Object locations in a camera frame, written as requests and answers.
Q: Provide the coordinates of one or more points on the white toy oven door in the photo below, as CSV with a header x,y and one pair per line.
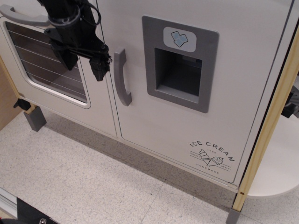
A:
x,y
41,79

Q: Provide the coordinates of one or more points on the white toy kitchen cabinet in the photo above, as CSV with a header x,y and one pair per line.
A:
x,y
34,8

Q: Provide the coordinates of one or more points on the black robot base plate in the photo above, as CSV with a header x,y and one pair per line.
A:
x,y
27,214

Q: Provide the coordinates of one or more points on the grey right foot cap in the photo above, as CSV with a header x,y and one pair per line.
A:
x,y
233,217

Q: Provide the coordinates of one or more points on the grey left foot cap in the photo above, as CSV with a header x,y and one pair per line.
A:
x,y
36,119

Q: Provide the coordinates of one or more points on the black clamp knob left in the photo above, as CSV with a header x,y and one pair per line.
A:
x,y
23,104

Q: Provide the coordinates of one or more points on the grey oven door handle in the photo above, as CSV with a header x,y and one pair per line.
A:
x,y
39,20

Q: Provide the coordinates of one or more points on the black clamp right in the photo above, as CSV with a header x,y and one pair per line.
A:
x,y
292,103

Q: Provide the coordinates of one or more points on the wooden right frame post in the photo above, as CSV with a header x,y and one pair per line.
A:
x,y
281,93

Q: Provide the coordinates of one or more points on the aluminium rail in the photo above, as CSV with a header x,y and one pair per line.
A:
x,y
8,203

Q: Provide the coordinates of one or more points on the grey fridge door handle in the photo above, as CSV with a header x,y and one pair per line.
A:
x,y
121,77

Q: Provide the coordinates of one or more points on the white round table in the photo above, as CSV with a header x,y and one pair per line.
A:
x,y
278,172

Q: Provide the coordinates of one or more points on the white toy fridge door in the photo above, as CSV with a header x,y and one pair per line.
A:
x,y
254,36

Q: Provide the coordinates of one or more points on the wooden left side panel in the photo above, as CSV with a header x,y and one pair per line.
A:
x,y
8,97

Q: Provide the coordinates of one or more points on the grey foot cap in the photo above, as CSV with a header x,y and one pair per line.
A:
x,y
233,217
36,119

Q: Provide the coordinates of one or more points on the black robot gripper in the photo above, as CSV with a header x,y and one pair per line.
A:
x,y
76,36

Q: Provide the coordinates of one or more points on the grey ice dispenser panel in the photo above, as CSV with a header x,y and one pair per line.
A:
x,y
179,62

